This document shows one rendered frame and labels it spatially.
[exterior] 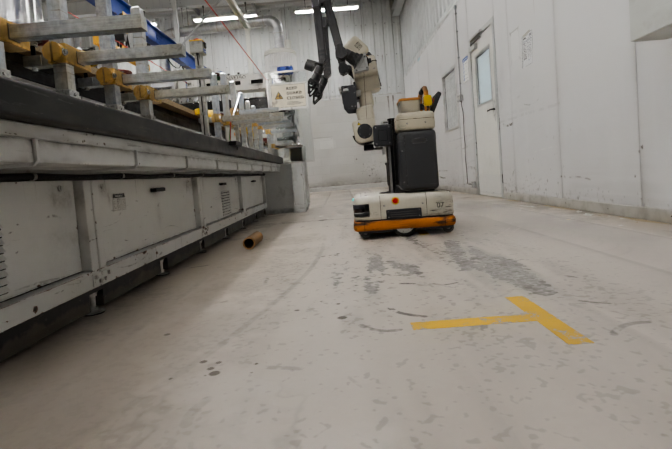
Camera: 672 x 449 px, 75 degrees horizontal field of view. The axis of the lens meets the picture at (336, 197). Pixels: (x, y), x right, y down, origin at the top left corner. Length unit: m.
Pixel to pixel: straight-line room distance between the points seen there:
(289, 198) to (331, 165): 6.23
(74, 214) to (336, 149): 10.32
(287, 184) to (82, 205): 4.05
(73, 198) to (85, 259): 0.22
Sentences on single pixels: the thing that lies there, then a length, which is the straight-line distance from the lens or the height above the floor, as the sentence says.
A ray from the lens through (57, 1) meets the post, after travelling 1.45.
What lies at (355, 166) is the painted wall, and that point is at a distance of 11.80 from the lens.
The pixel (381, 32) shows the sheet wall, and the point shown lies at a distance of 12.42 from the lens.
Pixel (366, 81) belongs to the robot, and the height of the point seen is 1.07.
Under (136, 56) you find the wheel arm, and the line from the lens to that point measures 1.36.
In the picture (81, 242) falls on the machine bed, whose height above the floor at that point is 0.27.
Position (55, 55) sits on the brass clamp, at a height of 0.80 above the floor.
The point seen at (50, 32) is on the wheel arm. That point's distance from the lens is 1.18.
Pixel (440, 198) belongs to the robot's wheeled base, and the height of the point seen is 0.23.
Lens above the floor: 0.45
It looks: 3 degrees down
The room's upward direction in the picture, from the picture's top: 5 degrees counter-clockwise
